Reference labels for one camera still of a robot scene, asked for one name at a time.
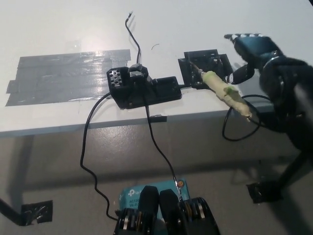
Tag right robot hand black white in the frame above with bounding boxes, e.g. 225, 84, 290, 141
224, 33, 287, 85

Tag black soldering iron base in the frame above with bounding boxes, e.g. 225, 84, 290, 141
106, 63, 183, 110

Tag black robot body blocks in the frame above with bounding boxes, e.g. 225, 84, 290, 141
113, 185, 221, 235

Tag black tape patch on table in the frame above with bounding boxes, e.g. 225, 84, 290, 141
178, 48, 234, 89

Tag small black tape strip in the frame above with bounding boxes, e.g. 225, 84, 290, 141
149, 115, 168, 123

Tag black stand leg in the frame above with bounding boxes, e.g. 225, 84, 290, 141
0, 197, 24, 226
277, 150, 311, 191

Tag black floor tape patch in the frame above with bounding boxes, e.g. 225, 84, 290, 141
246, 180, 284, 204
21, 200, 54, 225

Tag teal tp-link box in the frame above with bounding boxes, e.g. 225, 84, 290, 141
119, 180, 191, 212

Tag grey table leg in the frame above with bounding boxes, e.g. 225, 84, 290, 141
9, 135, 35, 196

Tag black soldering iron cable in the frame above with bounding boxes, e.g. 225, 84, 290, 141
179, 83, 272, 141

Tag black cable stub bare end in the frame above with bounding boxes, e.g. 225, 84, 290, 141
124, 11, 142, 65

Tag thin black cable to robot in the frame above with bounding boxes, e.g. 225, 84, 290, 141
144, 97, 183, 201

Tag long black power cable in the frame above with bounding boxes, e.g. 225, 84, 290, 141
80, 94, 119, 220

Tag grey duct tape patch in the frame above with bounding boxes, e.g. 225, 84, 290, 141
4, 49, 132, 107

